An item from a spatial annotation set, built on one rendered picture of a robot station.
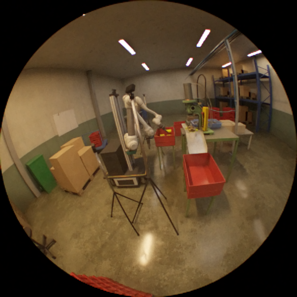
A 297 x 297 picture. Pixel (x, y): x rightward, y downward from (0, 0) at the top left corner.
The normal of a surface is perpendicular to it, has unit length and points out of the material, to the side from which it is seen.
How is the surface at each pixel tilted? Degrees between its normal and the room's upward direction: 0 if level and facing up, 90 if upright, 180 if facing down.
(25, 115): 90
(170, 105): 90
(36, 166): 94
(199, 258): 0
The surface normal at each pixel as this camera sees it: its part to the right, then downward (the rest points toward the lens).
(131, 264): -0.17, -0.89
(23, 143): 0.97, -0.07
